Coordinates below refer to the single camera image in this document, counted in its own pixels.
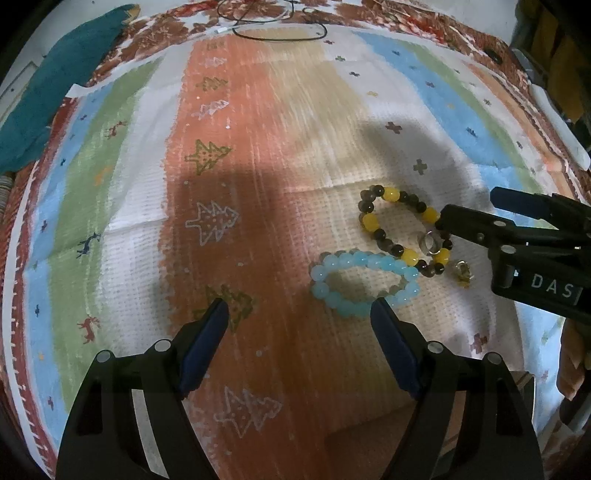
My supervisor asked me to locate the silver ring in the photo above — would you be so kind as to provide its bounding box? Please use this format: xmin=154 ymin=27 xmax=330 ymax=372
xmin=417 ymin=230 xmax=445 ymax=257

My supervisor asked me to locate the yellow and brown bead bracelet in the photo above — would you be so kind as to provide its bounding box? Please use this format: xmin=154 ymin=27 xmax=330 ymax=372
xmin=358 ymin=184 xmax=455 ymax=278

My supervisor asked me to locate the light blue bead bracelet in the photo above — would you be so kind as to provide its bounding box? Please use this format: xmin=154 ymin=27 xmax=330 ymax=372
xmin=308 ymin=248 xmax=423 ymax=319

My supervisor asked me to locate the white pillow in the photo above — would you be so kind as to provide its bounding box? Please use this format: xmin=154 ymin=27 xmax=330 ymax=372
xmin=529 ymin=84 xmax=590 ymax=171

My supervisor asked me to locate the yellow curtain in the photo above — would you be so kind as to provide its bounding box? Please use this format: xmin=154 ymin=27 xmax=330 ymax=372
xmin=519 ymin=1 xmax=590 ymax=123

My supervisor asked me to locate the red floral bedsheet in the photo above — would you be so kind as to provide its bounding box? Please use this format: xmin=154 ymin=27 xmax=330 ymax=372
xmin=0 ymin=0 xmax=578 ymax=462

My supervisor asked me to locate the brown striped pillow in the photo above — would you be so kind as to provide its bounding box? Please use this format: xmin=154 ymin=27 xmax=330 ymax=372
xmin=0 ymin=174 xmax=14 ymax=210

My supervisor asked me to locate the teal blanket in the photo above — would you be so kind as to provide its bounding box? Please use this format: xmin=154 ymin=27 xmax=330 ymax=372
xmin=1 ymin=4 xmax=140 ymax=174

